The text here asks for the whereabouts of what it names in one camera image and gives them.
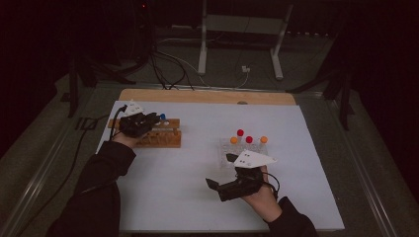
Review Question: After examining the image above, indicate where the black floor cable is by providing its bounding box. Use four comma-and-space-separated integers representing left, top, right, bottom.
14, 114, 112, 237

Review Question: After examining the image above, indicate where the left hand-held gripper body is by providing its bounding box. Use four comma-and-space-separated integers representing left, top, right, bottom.
119, 100, 156, 138

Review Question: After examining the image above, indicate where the clear plastic test tube rack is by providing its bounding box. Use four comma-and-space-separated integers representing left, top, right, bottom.
218, 137, 270, 170

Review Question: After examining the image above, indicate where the right hand-held gripper cable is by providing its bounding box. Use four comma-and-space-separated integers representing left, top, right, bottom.
261, 171, 282, 200

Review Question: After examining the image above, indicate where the white metal stand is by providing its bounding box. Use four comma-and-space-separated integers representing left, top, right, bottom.
197, 0, 294, 81

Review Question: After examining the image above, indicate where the white table sheet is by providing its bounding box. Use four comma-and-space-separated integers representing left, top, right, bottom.
95, 100, 346, 232

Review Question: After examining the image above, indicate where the black stand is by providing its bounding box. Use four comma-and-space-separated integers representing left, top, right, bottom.
286, 33, 358, 131
60, 55, 136, 119

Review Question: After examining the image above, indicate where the orange capped test tube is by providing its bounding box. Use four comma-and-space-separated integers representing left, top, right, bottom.
259, 135, 269, 155
229, 136, 239, 156

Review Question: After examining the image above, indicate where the person's right hand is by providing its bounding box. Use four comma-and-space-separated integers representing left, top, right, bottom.
241, 165, 284, 223

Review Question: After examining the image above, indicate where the wooden test tube rack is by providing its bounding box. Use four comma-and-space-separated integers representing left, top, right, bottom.
107, 118, 183, 149

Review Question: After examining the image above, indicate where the hand-held gripper cable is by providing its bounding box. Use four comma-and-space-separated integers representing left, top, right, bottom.
109, 104, 128, 141
261, 171, 282, 200

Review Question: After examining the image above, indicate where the black cable bundle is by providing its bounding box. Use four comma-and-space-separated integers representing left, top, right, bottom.
149, 42, 196, 91

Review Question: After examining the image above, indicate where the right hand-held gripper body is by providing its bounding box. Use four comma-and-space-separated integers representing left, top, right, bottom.
216, 149, 278, 202

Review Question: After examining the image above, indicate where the metal floor rail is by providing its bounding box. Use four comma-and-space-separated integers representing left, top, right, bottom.
322, 93, 398, 237
0, 86, 100, 237

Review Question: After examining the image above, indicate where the left hand-held gripper cable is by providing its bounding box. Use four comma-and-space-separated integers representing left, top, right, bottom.
109, 104, 128, 141

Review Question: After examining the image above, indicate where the white cable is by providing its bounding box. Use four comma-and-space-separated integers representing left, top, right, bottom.
157, 38, 250, 90

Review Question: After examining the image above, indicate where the person's left hand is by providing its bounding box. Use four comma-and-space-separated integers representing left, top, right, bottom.
112, 131, 144, 150

